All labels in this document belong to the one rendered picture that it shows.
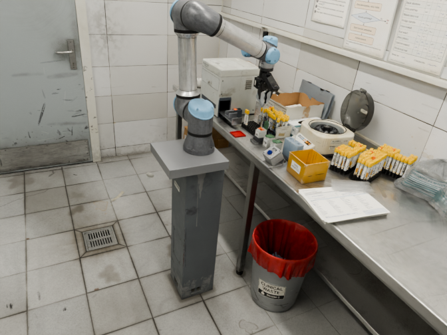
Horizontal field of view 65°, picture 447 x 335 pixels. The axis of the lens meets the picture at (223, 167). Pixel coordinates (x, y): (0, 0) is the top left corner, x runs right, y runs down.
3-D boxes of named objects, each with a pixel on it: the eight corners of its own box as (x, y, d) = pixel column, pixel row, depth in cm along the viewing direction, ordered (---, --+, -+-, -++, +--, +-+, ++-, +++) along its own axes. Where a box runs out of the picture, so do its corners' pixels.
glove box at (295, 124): (283, 131, 207) (286, 116, 202) (314, 127, 217) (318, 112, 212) (295, 139, 197) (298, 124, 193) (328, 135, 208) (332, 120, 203)
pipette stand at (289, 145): (279, 155, 178) (282, 137, 174) (290, 153, 182) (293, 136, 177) (291, 165, 171) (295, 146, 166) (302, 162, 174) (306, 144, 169)
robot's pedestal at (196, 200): (181, 300, 201) (186, 169, 159) (170, 275, 217) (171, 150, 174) (213, 289, 210) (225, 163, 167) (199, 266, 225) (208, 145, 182)
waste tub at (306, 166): (285, 170, 166) (289, 151, 161) (308, 166, 171) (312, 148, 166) (301, 185, 155) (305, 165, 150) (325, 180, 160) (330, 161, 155)
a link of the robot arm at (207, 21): (200, -3, 130) (286, 48, 160) (187, -5, 139) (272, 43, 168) (188, 27, 133) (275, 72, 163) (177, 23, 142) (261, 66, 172)
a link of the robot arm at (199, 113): (193, 136, 156) (195, 108, 150) (181, 125, 166) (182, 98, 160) (217, 133, 162) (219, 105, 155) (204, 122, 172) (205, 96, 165)
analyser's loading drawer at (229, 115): (216, 112, 219) (217, 104, 216) (225, 111, 222) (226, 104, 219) (231, 125, 203) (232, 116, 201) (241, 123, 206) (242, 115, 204)
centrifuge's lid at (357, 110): (348, 82, 190) (360, 84, 193) (332, 125, 201) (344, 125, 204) (374, 95, 172) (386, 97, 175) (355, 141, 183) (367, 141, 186)
